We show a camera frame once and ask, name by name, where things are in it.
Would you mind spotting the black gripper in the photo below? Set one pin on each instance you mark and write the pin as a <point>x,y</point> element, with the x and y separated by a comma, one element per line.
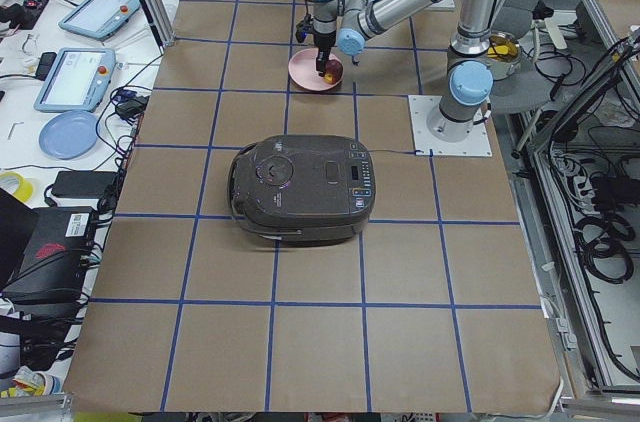
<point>324,41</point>

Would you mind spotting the black laptop computer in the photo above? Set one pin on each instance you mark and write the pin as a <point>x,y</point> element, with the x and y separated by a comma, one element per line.
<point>43,251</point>

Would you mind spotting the blue plate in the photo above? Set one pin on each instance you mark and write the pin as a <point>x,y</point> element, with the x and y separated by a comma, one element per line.
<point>68,135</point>

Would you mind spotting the red apple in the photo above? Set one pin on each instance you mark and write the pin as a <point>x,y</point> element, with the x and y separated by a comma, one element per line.
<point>333,72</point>

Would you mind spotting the lower teach pendant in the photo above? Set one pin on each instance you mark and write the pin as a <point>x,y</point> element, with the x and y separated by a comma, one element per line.
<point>78,80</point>

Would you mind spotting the teach pendant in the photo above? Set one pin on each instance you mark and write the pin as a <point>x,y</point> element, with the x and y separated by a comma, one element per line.
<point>78,80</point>
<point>99,19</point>

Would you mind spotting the yellow tape roll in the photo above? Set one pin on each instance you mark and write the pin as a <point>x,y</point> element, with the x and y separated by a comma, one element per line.
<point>16,185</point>

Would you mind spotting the pink plate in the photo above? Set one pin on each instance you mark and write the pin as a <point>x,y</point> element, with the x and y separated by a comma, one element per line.
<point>302,70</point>

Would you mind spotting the black power adapter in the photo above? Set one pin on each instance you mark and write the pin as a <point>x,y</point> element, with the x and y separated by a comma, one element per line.
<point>82,184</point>

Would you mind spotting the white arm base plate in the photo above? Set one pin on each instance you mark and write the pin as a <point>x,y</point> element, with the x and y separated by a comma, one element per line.
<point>435,135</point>

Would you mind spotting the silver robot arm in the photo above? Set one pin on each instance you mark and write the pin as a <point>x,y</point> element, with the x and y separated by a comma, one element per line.
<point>349,24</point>

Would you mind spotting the dark grey rice cooker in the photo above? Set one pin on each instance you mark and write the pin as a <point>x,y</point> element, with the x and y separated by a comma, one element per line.
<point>302,188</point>

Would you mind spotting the upper teach pendant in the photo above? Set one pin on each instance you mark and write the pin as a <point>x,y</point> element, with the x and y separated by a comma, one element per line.
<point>99,19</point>

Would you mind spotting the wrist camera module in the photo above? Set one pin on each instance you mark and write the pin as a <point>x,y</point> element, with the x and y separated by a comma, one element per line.
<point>304,28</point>

